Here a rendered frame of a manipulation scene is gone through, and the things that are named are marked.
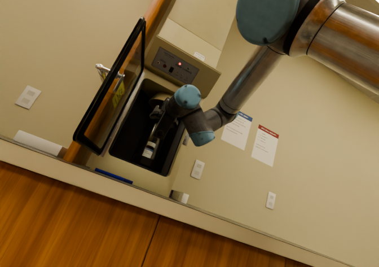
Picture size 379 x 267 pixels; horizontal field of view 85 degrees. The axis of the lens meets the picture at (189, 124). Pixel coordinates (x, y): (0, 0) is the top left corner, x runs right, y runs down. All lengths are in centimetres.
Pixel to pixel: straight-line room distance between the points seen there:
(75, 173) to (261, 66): 52
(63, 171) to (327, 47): 56
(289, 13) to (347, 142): 221
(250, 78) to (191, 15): 67
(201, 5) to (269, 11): 90
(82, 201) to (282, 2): 56
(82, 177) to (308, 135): 187
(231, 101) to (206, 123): 11
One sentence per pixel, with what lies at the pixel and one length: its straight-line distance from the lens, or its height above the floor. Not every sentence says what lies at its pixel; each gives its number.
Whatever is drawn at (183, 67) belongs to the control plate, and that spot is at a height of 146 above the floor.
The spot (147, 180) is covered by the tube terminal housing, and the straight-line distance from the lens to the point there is 86.
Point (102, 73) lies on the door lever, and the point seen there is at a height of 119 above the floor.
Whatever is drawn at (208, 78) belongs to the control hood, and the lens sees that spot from 95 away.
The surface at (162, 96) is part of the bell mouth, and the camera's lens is 96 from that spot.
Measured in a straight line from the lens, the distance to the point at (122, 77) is 61.
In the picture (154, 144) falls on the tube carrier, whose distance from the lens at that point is 88.
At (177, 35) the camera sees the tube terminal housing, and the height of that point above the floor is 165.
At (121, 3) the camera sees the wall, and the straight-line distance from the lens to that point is 169.
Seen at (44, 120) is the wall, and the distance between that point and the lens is 134.
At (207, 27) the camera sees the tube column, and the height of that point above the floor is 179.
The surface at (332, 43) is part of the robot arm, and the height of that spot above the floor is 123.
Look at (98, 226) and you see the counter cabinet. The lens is 59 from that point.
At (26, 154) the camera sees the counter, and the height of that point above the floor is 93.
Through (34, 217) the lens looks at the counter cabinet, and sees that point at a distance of 60.
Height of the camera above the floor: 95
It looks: 19 degrees up
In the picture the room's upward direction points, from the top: 20 degrees clockwise
